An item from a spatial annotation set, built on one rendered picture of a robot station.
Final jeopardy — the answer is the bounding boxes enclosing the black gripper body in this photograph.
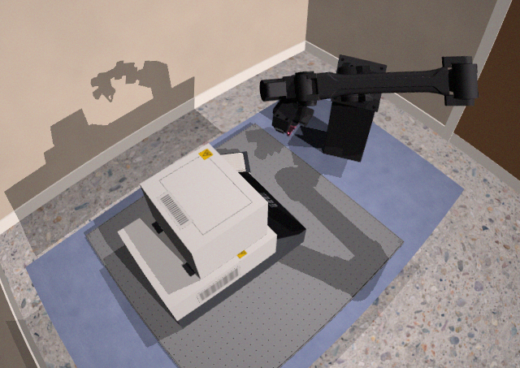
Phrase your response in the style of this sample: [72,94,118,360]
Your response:
[273,98,314,127]

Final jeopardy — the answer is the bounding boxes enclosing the black and white benchtop lab instrument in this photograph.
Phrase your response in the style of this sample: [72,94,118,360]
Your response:
[118,143,306,328]

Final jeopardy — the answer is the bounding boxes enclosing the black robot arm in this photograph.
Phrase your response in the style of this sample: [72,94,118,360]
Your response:
[260,56,479,134]

